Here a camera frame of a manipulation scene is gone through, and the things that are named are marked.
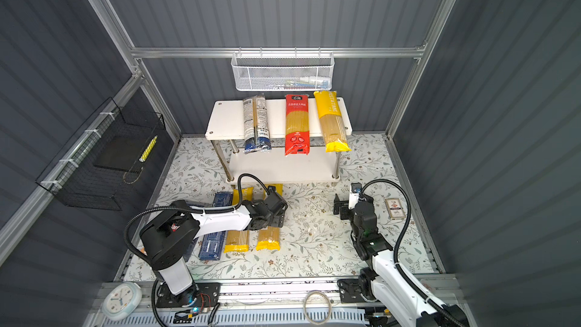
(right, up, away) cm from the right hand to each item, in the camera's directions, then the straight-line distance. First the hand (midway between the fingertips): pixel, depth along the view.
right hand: (354, 194), depth 83 cm
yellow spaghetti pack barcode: (-32, -16, 0) cm, 36 cm away
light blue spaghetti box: (-52, -17, -3) cm, 55 cm away
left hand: (-29, -11, +7) cm, 32 cm away
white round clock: (-77, -32, -13) cm, 84 cm away
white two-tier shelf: (-46, +24, -8) cm, 52 cm away
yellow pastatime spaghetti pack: (-43, -17, 0) cm, 46 cm away
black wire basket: (-86, +11, -12) cm, 87 cm away
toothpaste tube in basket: (-11, +43, +7) cm, 45 cm away
